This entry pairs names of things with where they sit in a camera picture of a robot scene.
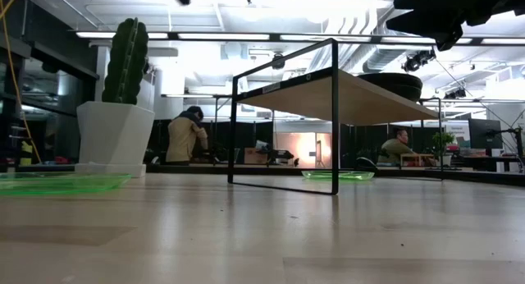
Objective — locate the black round plate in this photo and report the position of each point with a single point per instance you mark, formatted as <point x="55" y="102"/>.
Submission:
<point x="393" y="83"/>

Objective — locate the black frame wooden shelf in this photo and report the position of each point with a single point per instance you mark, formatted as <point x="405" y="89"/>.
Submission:
<point x="348" y="99"/>

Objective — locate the green round transparent plate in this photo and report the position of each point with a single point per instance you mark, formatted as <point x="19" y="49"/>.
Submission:
<point x="352" y="175"/>

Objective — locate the small black robot arm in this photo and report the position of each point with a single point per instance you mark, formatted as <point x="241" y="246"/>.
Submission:
<point x="281" y="154"/>

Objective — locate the black ceiling spotlight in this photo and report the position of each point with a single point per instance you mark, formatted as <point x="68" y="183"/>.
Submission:
<point x="416" y="61"/>
<point x="455" y="93"/>

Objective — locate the tall green cactus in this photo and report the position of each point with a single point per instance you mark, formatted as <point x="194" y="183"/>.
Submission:
<point x="123" y="62"/>

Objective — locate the white poster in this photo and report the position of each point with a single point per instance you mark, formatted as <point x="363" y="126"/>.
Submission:
<point x="457" y="130"/>

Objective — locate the small green potted plant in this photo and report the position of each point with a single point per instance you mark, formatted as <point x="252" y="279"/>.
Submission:
<point x="443" y="141"/>

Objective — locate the black computer monitor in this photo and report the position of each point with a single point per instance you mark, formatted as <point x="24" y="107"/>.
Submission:
<point x="484" y="134"/>

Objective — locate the person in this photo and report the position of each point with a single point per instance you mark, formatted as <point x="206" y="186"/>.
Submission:
<point x="393" y="150"/>
<point x="182" y="140"/>

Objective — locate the small wooden table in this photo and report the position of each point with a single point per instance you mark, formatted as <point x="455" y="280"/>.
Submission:
<point x="416" y="156"/>

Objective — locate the white angular planter pot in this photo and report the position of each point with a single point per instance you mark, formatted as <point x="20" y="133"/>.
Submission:
<point x="115" y="136"/>

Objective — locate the black office chair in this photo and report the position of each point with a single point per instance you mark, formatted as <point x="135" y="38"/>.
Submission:
<point x="366" y="163"/>

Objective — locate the small yellow object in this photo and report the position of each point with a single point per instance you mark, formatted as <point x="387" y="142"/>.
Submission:
<point x="26" y="152"/>

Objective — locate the brown cardboard box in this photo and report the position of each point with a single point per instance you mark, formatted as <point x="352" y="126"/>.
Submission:
<point x="253" y="157"/>

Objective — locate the green square transparent plate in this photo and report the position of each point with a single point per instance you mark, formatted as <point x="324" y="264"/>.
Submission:
<point x="61" y="183"/>

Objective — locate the silver ventilation duct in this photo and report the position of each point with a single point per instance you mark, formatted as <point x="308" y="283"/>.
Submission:
<point x="381" y="59"/>

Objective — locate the black dome camera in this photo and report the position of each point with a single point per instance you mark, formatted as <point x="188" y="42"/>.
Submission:
<point x="279" y="61"/>

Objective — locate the black camera stand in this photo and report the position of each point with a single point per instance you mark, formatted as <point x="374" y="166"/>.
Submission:
<point x="519" y="144"/>

